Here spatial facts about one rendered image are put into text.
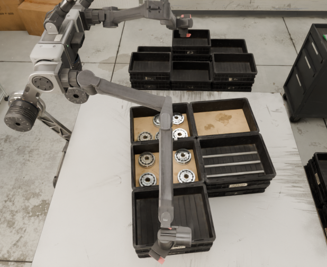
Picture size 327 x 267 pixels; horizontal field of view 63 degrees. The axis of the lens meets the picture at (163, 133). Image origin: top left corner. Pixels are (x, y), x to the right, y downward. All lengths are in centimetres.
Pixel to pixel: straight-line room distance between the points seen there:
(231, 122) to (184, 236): 103
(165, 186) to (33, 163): 204
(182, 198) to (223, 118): 65
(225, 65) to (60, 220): 204
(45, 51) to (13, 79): 256
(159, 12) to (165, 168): 73
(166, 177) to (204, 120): 88
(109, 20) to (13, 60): 272
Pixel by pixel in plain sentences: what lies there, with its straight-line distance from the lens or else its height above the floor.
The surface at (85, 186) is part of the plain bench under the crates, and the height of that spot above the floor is 70.
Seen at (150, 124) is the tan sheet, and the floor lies 83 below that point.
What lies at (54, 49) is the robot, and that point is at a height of 153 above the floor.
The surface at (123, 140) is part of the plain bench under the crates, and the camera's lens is 193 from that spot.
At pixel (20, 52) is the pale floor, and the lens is 432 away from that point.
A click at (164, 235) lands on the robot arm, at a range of 105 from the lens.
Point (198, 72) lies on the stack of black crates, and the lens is 289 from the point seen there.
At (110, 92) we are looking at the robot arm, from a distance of 118.
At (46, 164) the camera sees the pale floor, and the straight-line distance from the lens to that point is 287.
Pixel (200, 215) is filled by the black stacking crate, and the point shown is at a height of 83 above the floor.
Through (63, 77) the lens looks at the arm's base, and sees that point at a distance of 126.
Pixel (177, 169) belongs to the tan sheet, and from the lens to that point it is 163.
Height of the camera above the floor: 226
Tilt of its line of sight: 53 degrees down
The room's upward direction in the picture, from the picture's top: 2 degrees counter-clockwise
